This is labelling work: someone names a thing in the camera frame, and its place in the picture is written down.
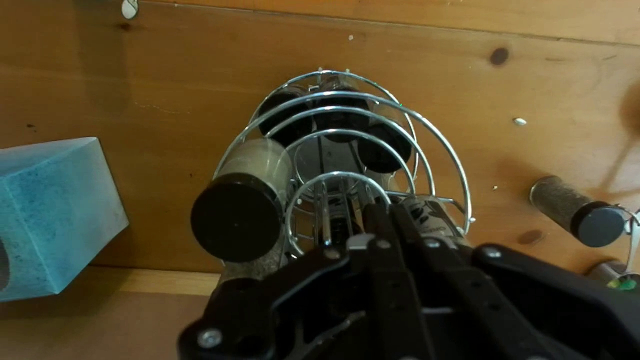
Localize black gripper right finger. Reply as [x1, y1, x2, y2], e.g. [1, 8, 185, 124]
[391, 201, 640, 360]

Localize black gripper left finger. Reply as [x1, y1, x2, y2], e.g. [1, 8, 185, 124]
[177, 201, 436, 360]

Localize chrome wire spice rack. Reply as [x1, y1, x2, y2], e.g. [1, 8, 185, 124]
[210, 65, 478, 266]

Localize black-capped glass spice jar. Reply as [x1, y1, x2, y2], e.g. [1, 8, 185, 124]
[310, 87, 371, 145]
[528, 174, 631, 250]
[403, 195, 462, 235]
[187, 135, 296, 266]
[217, 250, 296, 285]
[356, 121, 416, 176]

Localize blue sponge block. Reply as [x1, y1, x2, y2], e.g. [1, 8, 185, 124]
[0, 135, 129, 304]

